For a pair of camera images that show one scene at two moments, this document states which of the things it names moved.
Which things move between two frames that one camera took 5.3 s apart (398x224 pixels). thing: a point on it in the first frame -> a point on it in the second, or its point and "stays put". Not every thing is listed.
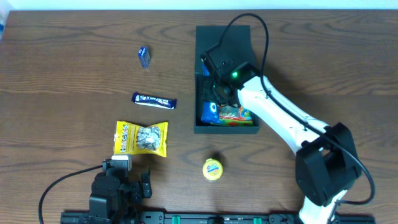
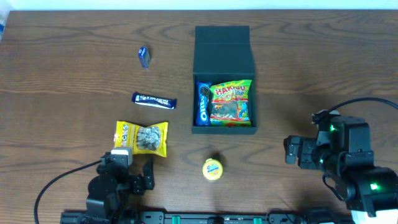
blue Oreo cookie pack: x=210 y=109 -> x=203 y=117
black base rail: x=210 y=218 stays put
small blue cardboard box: x=145 y=56 stays put
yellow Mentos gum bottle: x=212 y=169 stays put
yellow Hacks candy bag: x=132 y=139 stays put
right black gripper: x=221 y=90 -> x=301 y=150
